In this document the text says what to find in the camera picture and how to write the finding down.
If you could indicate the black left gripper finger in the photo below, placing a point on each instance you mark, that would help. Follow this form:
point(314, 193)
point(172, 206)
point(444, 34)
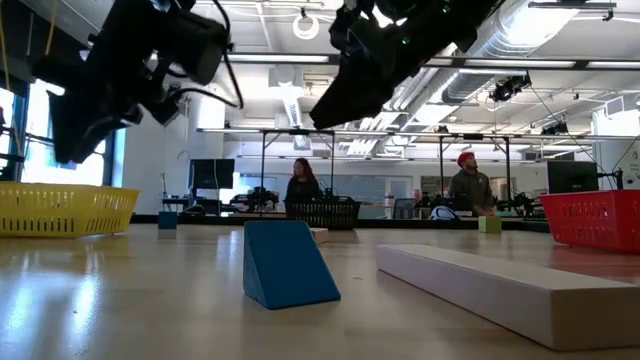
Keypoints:
point(85, 125)
point(165, 107)

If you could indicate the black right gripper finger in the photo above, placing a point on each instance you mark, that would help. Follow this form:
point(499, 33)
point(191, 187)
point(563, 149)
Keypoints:
point(355, 97)

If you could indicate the blue cube block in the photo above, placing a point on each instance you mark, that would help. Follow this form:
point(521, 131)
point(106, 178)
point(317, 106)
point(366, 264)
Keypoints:
point(167, 220)

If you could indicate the small pale wood block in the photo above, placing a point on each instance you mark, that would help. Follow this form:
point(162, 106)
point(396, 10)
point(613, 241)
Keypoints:
point(320, 235)

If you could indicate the green cube block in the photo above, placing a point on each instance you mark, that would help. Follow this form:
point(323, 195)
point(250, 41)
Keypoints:
point(490, 224)

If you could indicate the blue wedge block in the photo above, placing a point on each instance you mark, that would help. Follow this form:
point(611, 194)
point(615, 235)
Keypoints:
point(285, 270)

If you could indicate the long pale wood block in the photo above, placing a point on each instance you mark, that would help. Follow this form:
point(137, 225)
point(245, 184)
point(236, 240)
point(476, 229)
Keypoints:
point(500, 285)

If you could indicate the black background robot arm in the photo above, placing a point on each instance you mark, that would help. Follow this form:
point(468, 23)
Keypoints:
point(520, 204)

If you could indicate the black computer monitor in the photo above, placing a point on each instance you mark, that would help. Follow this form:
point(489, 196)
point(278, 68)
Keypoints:
point(211, 173)
point(571, 176)

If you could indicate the yellow plastic basket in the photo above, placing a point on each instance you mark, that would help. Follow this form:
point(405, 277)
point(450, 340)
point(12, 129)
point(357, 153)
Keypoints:
point(60, 210)

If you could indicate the person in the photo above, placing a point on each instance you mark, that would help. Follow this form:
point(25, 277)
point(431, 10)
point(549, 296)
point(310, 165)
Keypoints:
point(471, 190)
point(301, 187)

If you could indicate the black overhead light bar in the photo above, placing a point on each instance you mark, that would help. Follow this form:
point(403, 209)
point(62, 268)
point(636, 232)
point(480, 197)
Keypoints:
point(500, 63)

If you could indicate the black plastic basket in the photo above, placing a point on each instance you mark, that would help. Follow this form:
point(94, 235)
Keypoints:
point(322, 212)

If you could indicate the grey office chair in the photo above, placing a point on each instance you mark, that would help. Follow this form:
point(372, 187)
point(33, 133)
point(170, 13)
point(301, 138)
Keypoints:
point(405, 209)

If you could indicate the black ceiling spotlight cluster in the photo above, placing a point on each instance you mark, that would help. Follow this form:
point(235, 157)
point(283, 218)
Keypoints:
point(510, 89)

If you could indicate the white and blue round object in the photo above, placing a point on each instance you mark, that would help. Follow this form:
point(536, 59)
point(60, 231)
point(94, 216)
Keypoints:
point(444, 213)

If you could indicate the red plastic basket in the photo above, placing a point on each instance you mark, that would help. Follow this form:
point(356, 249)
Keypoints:
point(595, 220)

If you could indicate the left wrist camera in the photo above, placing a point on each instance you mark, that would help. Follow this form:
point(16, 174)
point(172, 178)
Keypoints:
point(200, 45)

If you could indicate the black metal station frame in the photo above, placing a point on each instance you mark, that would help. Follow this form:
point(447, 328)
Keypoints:
point(507, 170)
point(262, 165)

